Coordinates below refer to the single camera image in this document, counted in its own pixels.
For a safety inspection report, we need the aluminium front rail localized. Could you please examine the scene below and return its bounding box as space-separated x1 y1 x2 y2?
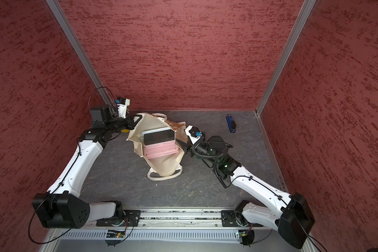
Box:
59 207 309 229

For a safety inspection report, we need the pink pencil case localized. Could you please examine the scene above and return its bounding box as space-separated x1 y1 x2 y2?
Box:
143 140 179 159

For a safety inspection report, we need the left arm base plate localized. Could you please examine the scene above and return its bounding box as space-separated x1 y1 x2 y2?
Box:
96 210 142 228

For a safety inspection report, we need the dark grey pencil case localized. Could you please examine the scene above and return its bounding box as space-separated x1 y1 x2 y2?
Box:
143 129 175 146

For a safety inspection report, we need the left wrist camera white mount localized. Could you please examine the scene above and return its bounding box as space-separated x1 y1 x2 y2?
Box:
115 97 130 119

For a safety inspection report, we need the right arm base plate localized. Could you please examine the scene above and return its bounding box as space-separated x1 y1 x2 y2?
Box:
221 210 263 228

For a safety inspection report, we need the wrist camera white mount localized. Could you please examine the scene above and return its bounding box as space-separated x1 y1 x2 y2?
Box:
185 126 204 144
115 97 130 119

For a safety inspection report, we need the blue stapler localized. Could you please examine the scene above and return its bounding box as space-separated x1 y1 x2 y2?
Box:
226 114 236 133

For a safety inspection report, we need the cream floral canvas tote bag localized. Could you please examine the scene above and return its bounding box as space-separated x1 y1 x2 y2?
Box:
128 112 188 181

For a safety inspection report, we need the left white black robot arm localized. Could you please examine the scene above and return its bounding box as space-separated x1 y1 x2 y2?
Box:
32 105 142 229

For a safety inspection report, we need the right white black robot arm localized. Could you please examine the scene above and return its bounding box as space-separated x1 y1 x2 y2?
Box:
177 135 315 249

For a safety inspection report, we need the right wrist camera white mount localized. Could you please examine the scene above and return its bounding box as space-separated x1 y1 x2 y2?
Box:
185 126 204 144

